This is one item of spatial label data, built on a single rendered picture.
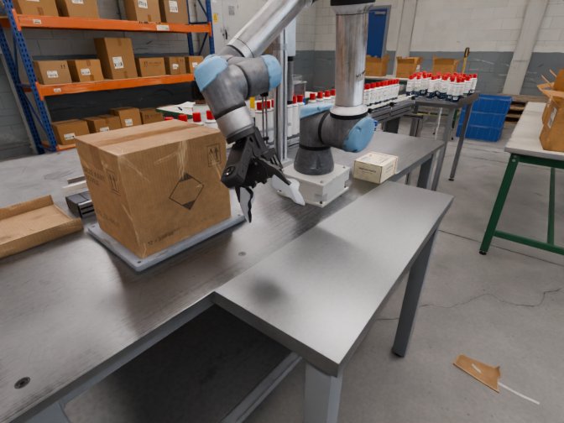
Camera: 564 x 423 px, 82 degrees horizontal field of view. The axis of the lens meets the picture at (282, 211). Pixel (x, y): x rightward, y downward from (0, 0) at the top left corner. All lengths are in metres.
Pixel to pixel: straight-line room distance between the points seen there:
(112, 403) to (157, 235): 0.73
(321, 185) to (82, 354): 0.78
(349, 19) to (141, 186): 0.67
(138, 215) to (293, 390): 1.07
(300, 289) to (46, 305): 0.55
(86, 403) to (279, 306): 0.92
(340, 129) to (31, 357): 0.91
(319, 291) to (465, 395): 1.12
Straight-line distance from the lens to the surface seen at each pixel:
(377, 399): 1.63
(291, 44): 1.53
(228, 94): 0.71
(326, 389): 0.75
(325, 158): 1.17
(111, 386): 1.49
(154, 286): 0.83
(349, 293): 0.77
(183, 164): 0.87
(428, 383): 1.75
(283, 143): 1.57
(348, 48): 1.00
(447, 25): 8.94
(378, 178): 1.36
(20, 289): 0.97
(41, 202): 1.38
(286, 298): 0.75
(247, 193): 0.74
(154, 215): 0.86
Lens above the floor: 1.33
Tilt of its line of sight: 27 degrees down
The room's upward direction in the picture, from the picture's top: straight up
